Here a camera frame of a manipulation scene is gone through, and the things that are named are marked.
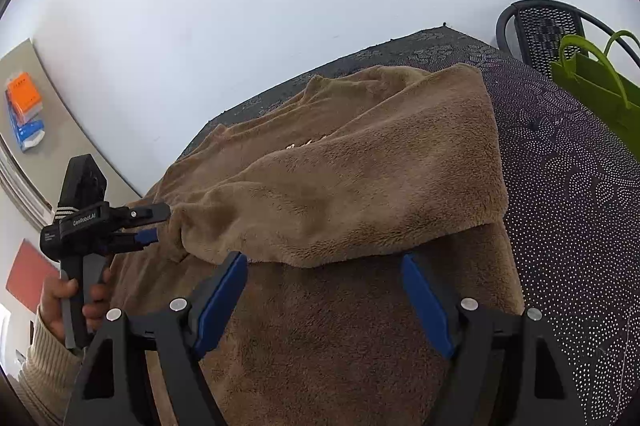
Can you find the person's left hand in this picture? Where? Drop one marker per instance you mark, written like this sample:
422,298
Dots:
52,301

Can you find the person's left forearm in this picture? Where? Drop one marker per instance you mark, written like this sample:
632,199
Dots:
45,376

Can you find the green felt bag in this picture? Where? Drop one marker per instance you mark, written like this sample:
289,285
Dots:
595,86

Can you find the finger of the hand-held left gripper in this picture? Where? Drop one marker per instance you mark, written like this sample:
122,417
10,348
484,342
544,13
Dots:
147,237
150,212

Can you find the black mesh chair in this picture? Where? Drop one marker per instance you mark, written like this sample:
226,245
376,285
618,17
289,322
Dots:
540,31

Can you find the red foam tile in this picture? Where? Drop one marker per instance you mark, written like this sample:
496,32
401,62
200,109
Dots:
30,273

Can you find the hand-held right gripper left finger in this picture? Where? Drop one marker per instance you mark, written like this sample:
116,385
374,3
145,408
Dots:
220,301

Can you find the brown fleece garment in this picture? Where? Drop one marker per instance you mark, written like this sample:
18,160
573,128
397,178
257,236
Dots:
350,166

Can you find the black dotted blanket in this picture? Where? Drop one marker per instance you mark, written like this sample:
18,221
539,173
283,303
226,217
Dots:
560,186

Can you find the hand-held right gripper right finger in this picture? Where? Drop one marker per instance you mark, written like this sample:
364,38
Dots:
425,301

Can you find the orange box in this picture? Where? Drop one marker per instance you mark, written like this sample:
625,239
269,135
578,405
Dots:
24,93

